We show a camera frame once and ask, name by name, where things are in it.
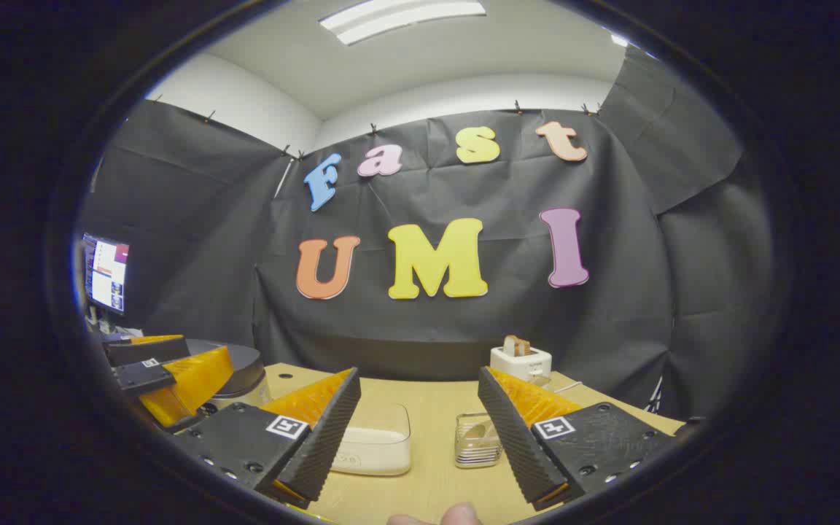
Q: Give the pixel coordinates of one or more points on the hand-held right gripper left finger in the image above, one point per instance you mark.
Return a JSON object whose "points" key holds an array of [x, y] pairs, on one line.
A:
{"points": [[321, 437]]}

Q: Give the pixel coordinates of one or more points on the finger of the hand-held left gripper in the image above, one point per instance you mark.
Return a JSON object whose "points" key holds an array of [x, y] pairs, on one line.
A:
{"points": [[187, 383], [146, 351]]}

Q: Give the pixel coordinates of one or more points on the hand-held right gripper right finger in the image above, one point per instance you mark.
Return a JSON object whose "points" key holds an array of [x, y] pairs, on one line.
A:
{"points": [[511, 437]]}

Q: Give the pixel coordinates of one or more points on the grey rice cooker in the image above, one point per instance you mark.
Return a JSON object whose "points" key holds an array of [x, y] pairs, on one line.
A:
{"points": [[241, 364]]}

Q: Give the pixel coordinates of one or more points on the clear plastic rice container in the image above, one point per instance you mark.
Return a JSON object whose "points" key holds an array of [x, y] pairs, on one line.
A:
{"points": [[380, 448]]}

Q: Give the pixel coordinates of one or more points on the white toaster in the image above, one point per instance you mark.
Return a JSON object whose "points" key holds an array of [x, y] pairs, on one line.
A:
{"points": [[529, 363]]}

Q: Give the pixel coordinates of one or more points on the computer monitor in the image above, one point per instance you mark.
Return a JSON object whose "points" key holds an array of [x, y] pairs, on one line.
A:
{"points": [[106, 273]]}

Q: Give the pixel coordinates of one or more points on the bread slice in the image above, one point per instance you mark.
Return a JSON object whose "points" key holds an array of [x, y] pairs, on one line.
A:
{"points": [[516, 345]]}

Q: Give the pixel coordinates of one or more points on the black backdrop cloth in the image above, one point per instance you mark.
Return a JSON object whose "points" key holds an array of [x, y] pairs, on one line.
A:
{"points": [[464, 321]]}

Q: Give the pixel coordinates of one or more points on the ceiling light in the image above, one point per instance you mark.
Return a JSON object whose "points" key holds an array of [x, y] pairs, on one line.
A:
{"points": [[398, 18]]}

